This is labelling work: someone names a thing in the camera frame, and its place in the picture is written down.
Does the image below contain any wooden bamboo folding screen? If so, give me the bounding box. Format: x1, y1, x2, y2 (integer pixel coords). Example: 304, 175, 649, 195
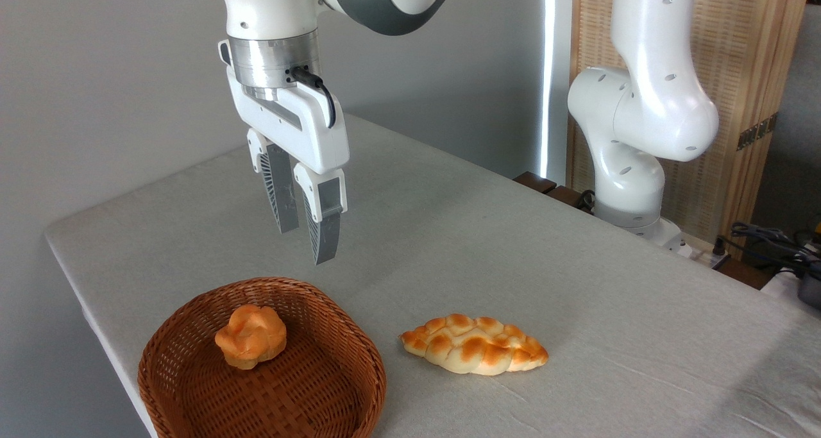
568, 0, 813, 259

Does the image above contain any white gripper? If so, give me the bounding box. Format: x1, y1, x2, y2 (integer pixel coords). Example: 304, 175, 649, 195
226, 66, 351, 265

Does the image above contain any dark brown wooden block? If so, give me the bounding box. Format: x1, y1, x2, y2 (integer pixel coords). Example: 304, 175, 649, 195
513, 171, 557, 195
546, 185, 595, 215

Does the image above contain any brown wicker basket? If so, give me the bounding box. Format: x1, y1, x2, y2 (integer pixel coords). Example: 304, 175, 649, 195
137, 277, 387, 438

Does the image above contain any round orange bread bun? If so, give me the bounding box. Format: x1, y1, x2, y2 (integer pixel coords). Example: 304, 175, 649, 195
214, 305, 287, 370

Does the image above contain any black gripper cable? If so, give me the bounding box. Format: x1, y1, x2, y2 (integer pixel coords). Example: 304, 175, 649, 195
289, 66, 336, 129

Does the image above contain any dark metal screen hinge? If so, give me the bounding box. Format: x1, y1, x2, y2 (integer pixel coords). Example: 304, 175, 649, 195
736, 113, 778, 151

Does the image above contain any grey tablecloth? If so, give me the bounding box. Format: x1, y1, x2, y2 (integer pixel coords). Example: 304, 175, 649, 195
44, 113, 821, 438

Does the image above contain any long braided bread loaf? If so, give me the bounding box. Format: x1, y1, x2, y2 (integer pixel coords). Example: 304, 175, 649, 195
400, 314, 550, 376

